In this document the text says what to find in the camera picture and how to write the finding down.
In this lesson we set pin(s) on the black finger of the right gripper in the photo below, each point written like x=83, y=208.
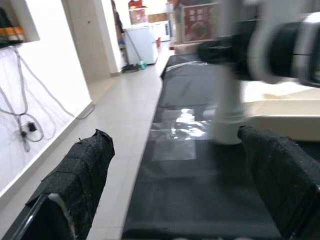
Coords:
x=217, y=52

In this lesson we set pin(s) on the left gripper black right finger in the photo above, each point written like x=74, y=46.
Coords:
x=287, y=180

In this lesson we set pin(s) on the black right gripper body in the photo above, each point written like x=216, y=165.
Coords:
x=242, y=50

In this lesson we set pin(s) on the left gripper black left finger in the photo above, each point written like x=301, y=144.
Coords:
x=75, y=180

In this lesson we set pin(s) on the white plastic table leg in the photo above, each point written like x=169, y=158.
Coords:
x=230, y=100

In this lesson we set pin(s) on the white plastic children table top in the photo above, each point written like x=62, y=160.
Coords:
x=287, y=120

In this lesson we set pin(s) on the grey cloth covered ledge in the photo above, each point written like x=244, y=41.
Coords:
x=190, y=47

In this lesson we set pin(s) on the clear box with orange lid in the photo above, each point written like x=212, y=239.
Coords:
x=197, y=25

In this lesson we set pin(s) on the white appliance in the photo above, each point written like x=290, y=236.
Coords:
x=141, y=45

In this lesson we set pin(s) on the mop with green head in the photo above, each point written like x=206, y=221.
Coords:
x=131, y=68

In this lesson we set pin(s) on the stacked cardboard boxes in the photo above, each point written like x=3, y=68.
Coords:
x=137, y=12

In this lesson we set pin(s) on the clear tape patch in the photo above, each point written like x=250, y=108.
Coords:
x=175, y=147

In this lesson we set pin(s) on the orange container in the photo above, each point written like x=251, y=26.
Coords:
x=12, y=33

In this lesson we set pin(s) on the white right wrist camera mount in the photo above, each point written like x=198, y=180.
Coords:
x=262, y=62

